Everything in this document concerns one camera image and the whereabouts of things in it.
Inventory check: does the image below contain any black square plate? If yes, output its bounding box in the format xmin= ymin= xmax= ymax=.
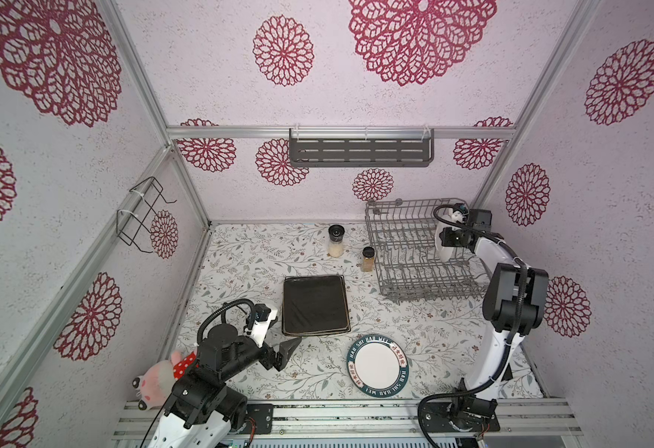
xmin=282 ymin=330 xmax=351 ymax=337
xmin=281 ymin=274 xmax=351 ymax=332

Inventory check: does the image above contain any white round plate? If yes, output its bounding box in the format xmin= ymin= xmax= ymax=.
xmin=345 ymin=334 xmax=410 ymax=399
xmin=434 ymin=221 xmax=456 ymax=262

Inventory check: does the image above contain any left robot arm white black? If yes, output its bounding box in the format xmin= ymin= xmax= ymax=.
xmin=141 ymin=323 xmax=302 ymax=447

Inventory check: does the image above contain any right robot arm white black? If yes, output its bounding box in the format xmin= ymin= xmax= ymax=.
xmin=432 ymin=203 xmax=549 ymax=401

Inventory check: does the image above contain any red pink plush toy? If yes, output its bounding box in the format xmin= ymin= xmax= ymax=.
xmin=131 ymin=350 xmax=196 ymax=411

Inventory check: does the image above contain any salt grinder black lid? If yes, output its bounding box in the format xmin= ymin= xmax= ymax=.
xmin=328 ymin=224 xmax=345 ymax=258

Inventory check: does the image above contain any small amber spice jar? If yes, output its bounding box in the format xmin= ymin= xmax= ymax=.
xmin=360 ymin=246 xmax=375 ymax=273

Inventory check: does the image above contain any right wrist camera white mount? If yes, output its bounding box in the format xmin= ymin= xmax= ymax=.
xmin=445 ymin=203 xmax=469 ymax=227

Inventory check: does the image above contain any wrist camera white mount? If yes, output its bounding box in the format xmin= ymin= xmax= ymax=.
xmin=445 ymin=203 xmax=469 ymax=227
xmin=246 ymin=304 xmax=278 ymax=348

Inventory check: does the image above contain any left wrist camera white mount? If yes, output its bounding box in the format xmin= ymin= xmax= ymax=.
xmin=246 ymin=304 xmax=278 ymax=348

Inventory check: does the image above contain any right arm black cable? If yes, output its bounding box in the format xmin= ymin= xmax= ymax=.
xmin=415 ymin=202 xmax=529 ymax=448

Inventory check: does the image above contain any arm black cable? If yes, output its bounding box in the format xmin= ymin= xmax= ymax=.
xmin=415 ymin=202 xmax=529 ymax=448
xmin=196 ymin=298 xmax=258 ymax=345

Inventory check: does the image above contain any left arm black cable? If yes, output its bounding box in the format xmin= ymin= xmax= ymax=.
xmin=196 ymin=298 xmax=258 ymax=345

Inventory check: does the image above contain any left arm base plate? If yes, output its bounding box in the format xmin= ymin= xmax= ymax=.
xmin=238 ymin=403 xmax=275 ymax=436

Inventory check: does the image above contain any aluminium front rail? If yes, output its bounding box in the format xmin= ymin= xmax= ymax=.
xmin=112 ymin=396 xmax=582 ymax=444

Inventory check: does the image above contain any grey wire dish rack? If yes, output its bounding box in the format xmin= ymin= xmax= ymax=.
xmin=365 ymin=198 xmax=489 ymax=302

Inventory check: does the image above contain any grey wall shelf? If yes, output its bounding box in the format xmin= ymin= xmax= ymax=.
xmin=288 ymin=129 xmax=434 ymax=168

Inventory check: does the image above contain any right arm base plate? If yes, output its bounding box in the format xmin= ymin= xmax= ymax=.
xmin=417 ymin=396 xmax=500 ymax=434

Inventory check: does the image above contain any black wire wall holder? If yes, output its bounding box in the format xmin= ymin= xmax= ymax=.
xmin=114 ymin=177 xmax=177 ymax=254

